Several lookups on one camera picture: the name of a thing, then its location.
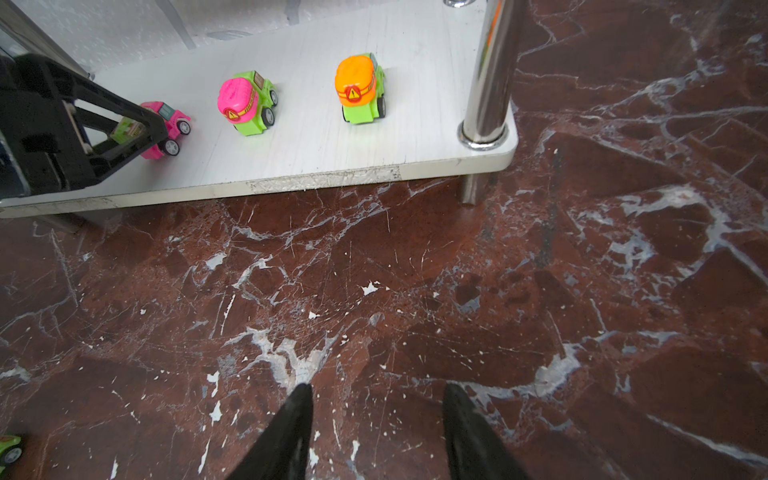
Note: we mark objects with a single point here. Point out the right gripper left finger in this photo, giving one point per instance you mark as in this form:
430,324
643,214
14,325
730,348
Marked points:
281,451

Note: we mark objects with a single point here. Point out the orange helmet green toy car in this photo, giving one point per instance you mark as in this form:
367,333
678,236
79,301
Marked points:
360,86

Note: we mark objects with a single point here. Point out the pink helmet green toy car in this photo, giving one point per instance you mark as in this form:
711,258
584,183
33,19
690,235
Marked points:
248,101

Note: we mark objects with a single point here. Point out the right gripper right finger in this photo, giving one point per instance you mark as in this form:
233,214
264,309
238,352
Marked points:
474,450

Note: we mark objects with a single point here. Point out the white two-tier shelf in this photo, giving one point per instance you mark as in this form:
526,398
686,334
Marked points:
447,109

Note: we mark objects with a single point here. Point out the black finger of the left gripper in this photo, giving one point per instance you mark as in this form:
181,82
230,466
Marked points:
62,132

